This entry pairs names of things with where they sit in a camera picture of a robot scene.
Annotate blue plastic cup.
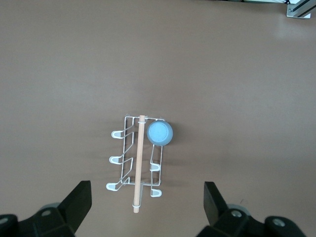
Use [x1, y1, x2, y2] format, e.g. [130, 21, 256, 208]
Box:
[147, 120, 174, 147]

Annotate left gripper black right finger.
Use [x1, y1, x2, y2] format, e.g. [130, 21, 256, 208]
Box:
[197, 181, 307, 237]

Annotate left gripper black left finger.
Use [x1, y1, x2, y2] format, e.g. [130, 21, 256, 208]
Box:
[0, 180, 93, 237]

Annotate aluminium frame profile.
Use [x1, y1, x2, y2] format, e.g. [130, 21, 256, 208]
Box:
[285, 0, 316, 19]

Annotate white wire cup holder rack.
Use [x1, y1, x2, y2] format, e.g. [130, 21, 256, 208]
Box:
[105, 114, 173, 214]

